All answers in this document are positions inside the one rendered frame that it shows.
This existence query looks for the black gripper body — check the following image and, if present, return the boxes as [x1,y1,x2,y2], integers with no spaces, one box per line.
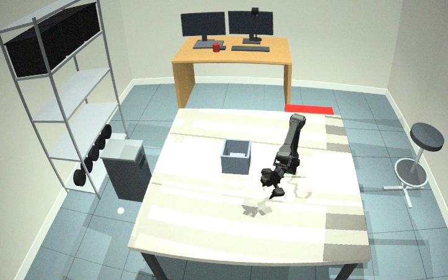
[261,168,285,197]

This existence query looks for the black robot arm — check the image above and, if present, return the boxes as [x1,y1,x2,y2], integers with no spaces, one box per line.
[260,113,306,187]

